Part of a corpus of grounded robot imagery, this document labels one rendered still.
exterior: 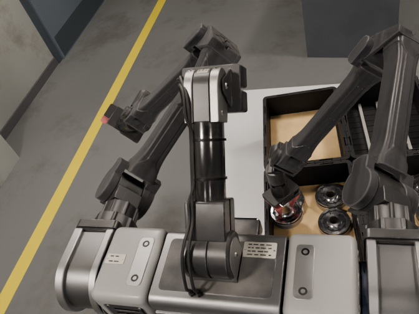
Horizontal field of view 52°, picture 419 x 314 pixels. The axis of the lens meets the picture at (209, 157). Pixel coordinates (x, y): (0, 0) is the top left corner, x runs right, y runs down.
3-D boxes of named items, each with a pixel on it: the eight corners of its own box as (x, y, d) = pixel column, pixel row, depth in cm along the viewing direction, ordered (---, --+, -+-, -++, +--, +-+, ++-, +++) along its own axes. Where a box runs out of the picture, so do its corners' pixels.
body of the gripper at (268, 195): (262, 198, 136) (257, 182, 131) (287, 179, 138) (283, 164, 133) (275, 209, 131) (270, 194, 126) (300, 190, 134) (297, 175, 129)
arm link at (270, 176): (263, 174, 125) (282, 173, 123) (265, 156, 129) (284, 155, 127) (267, 189, 129) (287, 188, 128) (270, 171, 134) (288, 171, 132)
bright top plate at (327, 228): (353, 233, 137) (353, 232, 136) (320, 236, 139) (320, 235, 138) (347, 207, 143) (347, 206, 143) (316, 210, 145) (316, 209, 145)
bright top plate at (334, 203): (347, 206, 144) (347, 205, 143) (316, 209, 146) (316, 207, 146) (343, 182, 150) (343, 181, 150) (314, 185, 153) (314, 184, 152)
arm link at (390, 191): (385, 207, 68) (413, 220, 69) (381, 159, 74) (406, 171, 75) (347, 231, 75) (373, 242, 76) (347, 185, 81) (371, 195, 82)
